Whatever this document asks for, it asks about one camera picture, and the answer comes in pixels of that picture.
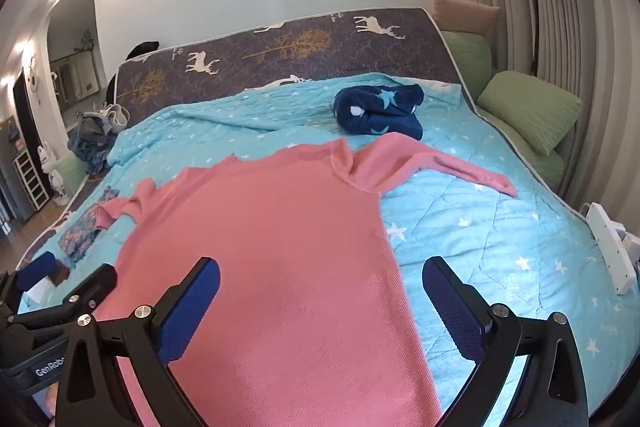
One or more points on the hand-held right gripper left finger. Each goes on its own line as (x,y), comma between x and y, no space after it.
(192,307)

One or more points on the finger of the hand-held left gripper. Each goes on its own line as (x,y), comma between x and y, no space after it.
(37,268)
(97,279)

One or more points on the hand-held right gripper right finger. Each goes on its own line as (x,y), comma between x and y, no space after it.
(452,307)

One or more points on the pink knit sweater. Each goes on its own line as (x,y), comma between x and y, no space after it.
(280,257)

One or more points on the pile of grey blue clothes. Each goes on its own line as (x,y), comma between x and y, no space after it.
(90,142)

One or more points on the floral print cloth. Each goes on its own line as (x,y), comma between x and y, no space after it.
(82,232)

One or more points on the white shelf rack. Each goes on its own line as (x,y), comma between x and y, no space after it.
(32,179)

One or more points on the light blue star quilt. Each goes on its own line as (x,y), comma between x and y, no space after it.
(500,232)

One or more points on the white rabbit figurine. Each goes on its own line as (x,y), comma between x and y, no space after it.
(55,177)

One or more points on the green cushion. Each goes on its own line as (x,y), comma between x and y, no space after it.
(70,172)

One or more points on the white bag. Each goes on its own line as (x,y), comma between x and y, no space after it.
(116,114)

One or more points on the white power strip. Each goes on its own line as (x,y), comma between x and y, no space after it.
(607,242)

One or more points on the green pillow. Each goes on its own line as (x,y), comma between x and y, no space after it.
(547,167)
(530,109)
(467,57)

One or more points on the navy star fleece garment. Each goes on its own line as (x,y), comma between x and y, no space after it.
(380,112)

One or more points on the deer print mattress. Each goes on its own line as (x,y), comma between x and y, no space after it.
(300,47)

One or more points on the pink pillow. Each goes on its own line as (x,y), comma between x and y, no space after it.
(462,14)

